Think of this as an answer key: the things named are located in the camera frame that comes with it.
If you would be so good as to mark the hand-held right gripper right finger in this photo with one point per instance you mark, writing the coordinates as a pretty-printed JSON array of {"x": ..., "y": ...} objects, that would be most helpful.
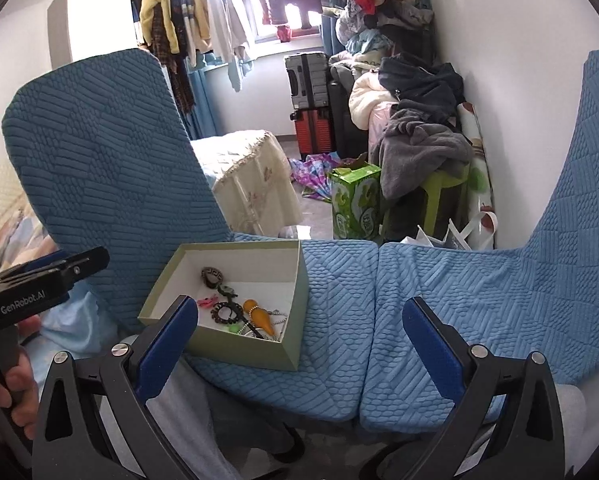
[{"x": 432, "y": 345}]

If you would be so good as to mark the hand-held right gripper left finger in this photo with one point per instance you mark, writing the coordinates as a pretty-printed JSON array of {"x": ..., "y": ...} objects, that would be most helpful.
[{"x": 167, "y": 345}]

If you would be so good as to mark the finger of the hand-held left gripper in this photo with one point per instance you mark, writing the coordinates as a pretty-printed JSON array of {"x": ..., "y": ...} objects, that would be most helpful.
[
  {"x": 84, "y": 262},
  {"x": 44, "y": 260}
]

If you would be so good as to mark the pink hair clip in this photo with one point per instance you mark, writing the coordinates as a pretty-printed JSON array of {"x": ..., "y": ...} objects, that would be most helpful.
[{"x": 207, "y": 302}]

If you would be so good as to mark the brown patterned bangle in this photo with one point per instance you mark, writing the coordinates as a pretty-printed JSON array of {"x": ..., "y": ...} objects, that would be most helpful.
[{"x": 205, "y": 275}]

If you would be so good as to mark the pale green cardboard box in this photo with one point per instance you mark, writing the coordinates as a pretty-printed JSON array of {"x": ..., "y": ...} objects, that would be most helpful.
[{"x": 249, "y": 355}]

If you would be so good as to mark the orange wooden gourd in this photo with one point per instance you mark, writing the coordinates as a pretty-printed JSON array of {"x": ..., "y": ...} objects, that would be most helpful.
[{"x": 259, "y": 316}]

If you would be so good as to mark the person's left hand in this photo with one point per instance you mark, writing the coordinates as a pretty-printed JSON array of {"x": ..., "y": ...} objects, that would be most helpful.
[{"x": 24, "y": 385}]

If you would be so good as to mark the light blue cloth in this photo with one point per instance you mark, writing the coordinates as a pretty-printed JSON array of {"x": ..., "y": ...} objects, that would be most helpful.
[{"x": 74, "y": 315}]

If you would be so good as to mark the patterned bed sheet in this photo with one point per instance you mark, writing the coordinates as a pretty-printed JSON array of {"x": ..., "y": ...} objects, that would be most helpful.
[{"x": 4, "y": 220}]

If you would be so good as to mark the blue quilted sofa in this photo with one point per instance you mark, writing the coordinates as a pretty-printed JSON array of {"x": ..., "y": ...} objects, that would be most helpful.
[{"x": 429, "y": 285}]

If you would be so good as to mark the grey trouser leg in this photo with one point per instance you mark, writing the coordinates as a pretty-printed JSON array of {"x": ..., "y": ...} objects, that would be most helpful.
[
  {"x": 572, "y": 430},
  {"x": 194, "y": 425}
]

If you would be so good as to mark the white bag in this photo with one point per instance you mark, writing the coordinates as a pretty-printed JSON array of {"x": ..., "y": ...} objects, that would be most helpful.
[{"x": 459, "y": 237}]

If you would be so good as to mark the green plastic stool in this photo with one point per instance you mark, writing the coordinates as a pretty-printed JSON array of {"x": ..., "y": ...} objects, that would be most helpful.
[{"x": 433, "y": 200}]

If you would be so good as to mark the green printed carton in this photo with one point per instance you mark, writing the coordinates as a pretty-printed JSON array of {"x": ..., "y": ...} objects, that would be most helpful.
[{"x": 354, "y": 205}]

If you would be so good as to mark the floral rolled mat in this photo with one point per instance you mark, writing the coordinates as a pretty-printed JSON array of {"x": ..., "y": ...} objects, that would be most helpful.
[{"x": 479, "y": 180}]

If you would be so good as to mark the cream cloth covered table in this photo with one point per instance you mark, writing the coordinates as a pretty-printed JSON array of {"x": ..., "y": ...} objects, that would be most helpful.
[{"x": 249, "y": 175}]

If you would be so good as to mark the grey clothing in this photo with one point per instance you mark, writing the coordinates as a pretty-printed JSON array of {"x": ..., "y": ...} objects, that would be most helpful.
[{"x": 419, "y": 150}]

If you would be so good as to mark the blue curtain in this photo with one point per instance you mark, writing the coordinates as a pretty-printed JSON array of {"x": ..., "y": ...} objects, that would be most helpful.
[
  {"x": 202, "y": 105},
  {"x": 332, "y": 25}
]

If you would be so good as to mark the colourful cloth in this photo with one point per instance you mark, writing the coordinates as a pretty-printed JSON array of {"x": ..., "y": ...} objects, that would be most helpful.
[{"x": 314, "y": 170}]

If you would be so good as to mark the pink cloth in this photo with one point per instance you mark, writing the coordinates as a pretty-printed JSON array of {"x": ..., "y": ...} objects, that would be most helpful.
[{"x": 382, "y": 130}]

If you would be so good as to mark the red suitcase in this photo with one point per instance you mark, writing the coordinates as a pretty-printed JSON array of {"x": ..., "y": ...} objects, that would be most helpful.
[{"x": 314, "y": 130}]

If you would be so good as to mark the black suitcase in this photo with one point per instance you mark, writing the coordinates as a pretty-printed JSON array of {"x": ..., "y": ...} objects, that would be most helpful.
[{"x": 342, "y": 115}]

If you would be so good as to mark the white wardrobe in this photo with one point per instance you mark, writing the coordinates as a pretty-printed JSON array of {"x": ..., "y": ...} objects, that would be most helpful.
[{"x": 94, "y": 15}]

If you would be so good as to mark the cream fluffy clothing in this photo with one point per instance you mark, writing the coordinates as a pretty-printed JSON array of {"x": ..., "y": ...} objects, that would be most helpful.
[{"x": 369, "y": 100}]

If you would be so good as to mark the dark navy jacket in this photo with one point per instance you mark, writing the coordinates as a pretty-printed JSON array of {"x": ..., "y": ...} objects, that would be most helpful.
[{"x": 419, "y": 85}]

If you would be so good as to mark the row of hanging clothes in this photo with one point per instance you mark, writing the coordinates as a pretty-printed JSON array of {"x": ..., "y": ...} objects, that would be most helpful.
[{"x": 179, "y": 10}]

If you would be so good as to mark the grey suitcase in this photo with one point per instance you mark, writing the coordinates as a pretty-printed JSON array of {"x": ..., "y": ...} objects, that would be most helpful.
[{"x": 307, "y": 80}]

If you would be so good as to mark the pale blue clothing pile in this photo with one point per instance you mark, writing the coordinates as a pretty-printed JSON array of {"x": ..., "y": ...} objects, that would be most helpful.
[{"x": 364, "y": 42}]

